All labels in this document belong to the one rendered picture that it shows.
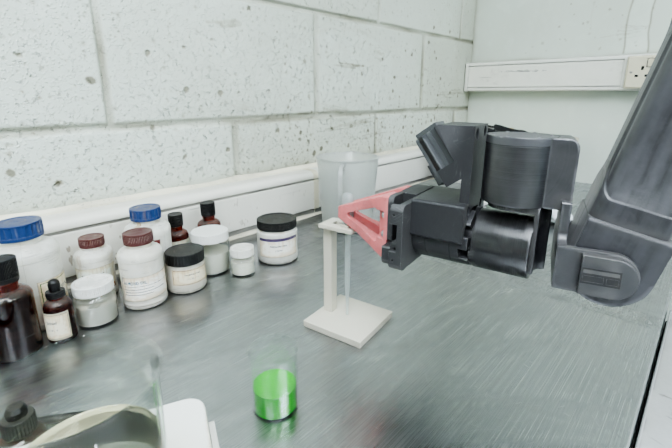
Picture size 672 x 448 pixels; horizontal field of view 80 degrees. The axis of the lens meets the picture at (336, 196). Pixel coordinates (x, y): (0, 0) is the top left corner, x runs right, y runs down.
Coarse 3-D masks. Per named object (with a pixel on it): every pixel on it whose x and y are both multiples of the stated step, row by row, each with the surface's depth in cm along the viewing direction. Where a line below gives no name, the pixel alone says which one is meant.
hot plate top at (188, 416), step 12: (168, 408) 24; (180, 408) 24; (192, 408) 24; (204, 408) 25; (168, 420) 24; (180, 420) 24; (192, 420) 24; (204, 420) 24; (168, 432) 23; (180, 432) 23; (192, 432) 23; (204, 432) 23; (180, 444) 22; (192, 444) 22; (204, 444) 22
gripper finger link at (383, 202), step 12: (396, 192) 41; (408, 192) 41; (420, 192) 41; (348, 204) 44; (360, 204) 43; (372, 204) 41; (384, 204) 40; (348, 216) 45; (384, 216) 40; (360, 228) 44; (384, 228) 40; (396, 228) 41; (372, 240) 42; (384, 240) 41
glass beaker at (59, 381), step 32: (64, 352) 18; (96, 352) 18; (128, 352) 18; (160, 352) 17; (0, 384) 16; (32, 384) 17; (64, 384) 18; (96, 384) 19; (128, 384) 19; (160, 384) 17; (0, 416) 16; (32, 416) 17; (64, 416) 18; (128, 416) 14; (160, 416) 16
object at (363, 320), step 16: (320, 224) 47; (336, 224) 47; (336, 240) 49; (336, 256) 49; (336, 272) 50; (336, 288) 50; (336, 304) 51; (352, 304) 52; (368, 304) 52; (304, 320) 48; (320, 320) 48; (336, 320) 48; (352, 320) 48; (368, 320) 48; (384, 320) 49; (336, 336) 46; (352, 336) 45; (368, 336) 46
